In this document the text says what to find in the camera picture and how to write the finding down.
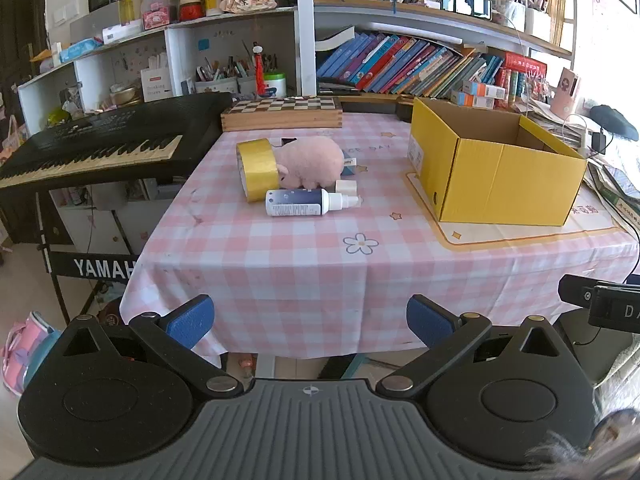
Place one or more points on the green covered book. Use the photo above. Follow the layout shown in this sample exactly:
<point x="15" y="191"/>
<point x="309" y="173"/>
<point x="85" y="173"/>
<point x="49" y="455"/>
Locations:
<point x="617" y="195"/>

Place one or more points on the stack of papers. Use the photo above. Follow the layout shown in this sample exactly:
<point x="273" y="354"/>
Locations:
<point x="550" y="122"/>

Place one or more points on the gold bowl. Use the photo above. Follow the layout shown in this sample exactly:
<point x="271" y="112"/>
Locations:
<point x="125" y="96"/>

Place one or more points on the pink and purple bag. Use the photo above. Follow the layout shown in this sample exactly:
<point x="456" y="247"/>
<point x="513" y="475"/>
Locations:
<point x="25" y="350"/>

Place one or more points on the pink plush pig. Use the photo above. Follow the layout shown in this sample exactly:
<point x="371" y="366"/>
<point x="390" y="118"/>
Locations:
<point x="310" y="160"/>

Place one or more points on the blue wipes packet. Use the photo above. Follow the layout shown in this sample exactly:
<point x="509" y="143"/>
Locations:
<point x="80" y="51"/>

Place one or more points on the smartphone with lit screen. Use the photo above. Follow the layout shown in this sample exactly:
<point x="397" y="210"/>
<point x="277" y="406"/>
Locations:
<point x="467" y="4"/>

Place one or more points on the white shelving unit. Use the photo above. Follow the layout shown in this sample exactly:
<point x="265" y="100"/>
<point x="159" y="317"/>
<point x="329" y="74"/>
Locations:
<point x="305" y="35"/>

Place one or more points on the black cap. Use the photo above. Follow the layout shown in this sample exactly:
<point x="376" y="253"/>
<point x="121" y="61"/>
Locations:
<point x="615" y="121"/>

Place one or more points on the white box with red label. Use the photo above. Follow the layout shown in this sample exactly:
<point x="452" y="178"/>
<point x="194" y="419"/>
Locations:
<point x="156" y="85"/>

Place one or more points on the pen holder with pens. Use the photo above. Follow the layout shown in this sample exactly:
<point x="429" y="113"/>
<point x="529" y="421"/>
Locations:
<point x="216" y="82"/>

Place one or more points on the pink desk gadget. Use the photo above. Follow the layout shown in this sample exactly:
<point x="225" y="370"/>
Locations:
<point x="566" y="92"/>

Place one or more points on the white and blue spray bottle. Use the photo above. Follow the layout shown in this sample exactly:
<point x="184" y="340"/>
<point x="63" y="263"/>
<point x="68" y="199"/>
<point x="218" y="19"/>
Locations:
<point x="295" y="202"/>

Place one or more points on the gold tape roll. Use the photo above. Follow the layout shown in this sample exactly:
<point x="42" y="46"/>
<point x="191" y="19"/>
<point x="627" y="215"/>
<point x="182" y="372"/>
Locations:
<point x="257" y="170"/>

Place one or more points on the pink checked desktop tablecloth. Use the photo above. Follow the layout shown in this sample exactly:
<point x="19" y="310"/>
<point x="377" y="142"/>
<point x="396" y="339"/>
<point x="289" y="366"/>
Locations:
<point x="300" y="270"/>

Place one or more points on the row of leaning colourful books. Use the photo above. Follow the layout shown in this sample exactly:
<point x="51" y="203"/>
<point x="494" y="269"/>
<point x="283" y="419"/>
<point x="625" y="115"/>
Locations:
<point x="400" y="60"/>

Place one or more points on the pink tissue box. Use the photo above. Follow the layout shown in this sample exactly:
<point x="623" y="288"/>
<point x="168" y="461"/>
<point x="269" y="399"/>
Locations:
<point x="156" y="17"/>

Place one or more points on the yellow cardboard box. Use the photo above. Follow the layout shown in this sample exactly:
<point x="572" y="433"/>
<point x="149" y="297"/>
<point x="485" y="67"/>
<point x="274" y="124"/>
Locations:
<point x="500" y="185"/>

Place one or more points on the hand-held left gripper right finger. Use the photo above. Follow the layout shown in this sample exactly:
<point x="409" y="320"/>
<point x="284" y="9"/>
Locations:
<point x="430" y="320"/>

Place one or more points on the red boxed book set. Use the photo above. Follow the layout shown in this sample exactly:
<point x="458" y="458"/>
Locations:
<point x="525" y="77"/>

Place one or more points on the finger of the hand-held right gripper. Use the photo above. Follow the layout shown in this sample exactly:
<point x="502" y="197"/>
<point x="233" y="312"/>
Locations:
<point x="575" y="290"/>

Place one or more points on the flat black box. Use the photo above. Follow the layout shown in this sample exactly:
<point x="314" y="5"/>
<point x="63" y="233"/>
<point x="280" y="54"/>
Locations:
<point x="404" y="110"/>

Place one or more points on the black electronic keyboard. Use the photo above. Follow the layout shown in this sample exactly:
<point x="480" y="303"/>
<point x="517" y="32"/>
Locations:
<point x="100" y="130"/>

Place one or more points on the wooden chessboard box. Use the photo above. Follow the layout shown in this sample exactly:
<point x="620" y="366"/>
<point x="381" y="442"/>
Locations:
<point x="280" y="110"/>

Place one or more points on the red and white tube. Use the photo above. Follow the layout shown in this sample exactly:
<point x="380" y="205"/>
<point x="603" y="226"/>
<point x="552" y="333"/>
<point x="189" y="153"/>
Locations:
<point x="258" y="72"/>

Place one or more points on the small orange and white box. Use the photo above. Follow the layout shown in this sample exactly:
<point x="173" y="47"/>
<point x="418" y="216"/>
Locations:
<point x="484" y="90"/>
<point x="472" y="101"/>

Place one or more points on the black keyboard stand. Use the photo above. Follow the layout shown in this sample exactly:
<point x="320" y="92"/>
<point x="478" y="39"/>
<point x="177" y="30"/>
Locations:
<point x="100" y="266"/>

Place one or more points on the white jar with green lid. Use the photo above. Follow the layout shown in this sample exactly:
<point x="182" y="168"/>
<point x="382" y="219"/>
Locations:
<point x="274" y="85"/>

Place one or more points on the red round jar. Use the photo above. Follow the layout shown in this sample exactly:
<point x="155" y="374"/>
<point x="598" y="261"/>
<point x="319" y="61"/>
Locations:
<point x="191" y="7"/>

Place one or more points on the black power adapter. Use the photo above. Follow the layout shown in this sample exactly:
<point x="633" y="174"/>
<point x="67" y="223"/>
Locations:
<point x="598" y="143"/>

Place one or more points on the small blue object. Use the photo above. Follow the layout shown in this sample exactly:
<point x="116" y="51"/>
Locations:
<point x="351" y="162"/>

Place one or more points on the beige placemat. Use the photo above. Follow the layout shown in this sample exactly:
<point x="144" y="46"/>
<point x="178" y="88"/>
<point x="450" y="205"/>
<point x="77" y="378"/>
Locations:
<point x="500" y="236"/>

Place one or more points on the grey fur trim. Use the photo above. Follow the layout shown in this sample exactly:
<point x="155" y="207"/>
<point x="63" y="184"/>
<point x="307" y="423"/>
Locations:
<point x="590" y="445"/>

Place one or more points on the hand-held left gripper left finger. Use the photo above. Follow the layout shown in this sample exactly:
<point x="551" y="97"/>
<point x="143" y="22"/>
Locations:
<point x="192" y="317"/>

